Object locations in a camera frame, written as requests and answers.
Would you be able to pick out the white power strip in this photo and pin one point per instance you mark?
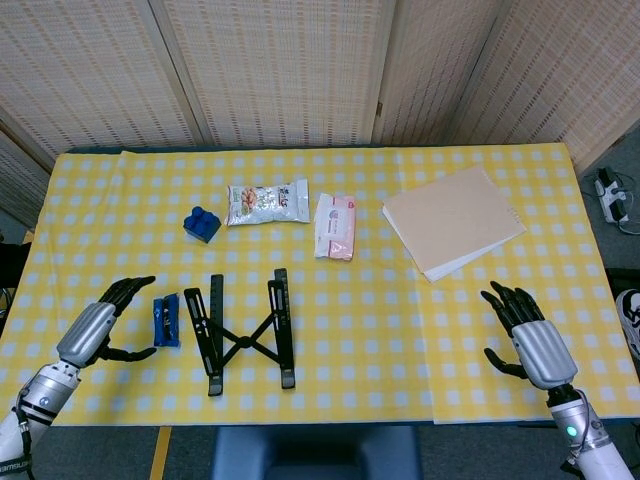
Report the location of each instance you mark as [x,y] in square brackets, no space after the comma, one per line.
[611,197]

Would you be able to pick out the yellow white checked tablecloth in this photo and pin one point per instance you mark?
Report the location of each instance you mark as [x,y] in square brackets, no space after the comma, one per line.
[350,310]

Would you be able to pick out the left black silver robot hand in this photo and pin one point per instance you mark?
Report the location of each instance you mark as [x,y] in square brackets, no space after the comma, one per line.
[87,327]

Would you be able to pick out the blue toy building block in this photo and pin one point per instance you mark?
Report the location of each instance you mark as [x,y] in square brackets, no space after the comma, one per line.
[202,227]

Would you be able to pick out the tan cover paper pad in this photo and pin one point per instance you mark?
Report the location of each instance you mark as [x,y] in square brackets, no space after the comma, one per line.
[450,220]

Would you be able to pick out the blue cookie packet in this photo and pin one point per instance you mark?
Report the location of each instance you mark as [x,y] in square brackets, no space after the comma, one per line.
[161,320]

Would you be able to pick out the white black sneaker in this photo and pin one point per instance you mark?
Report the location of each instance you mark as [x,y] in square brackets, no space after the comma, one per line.
[631,320]

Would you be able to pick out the blue padded seat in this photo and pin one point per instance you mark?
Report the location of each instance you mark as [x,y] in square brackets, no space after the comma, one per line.
[300,450]

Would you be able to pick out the black folding laptop stand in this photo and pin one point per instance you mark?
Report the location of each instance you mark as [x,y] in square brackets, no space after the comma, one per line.
[244,343]

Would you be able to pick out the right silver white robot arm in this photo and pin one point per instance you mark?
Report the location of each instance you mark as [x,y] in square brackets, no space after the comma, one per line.
[575,430]

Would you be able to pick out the pink white wet wipes pack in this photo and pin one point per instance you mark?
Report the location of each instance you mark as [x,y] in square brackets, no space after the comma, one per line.
[334,225]

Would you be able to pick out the white snack bag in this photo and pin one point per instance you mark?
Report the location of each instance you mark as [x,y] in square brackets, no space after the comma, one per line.
[265,202]

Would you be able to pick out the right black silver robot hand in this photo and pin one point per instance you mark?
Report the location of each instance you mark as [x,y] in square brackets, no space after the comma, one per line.
[542,350]

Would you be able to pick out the woven beige folding screen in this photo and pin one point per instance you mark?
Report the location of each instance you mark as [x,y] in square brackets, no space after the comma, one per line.
[280,70]

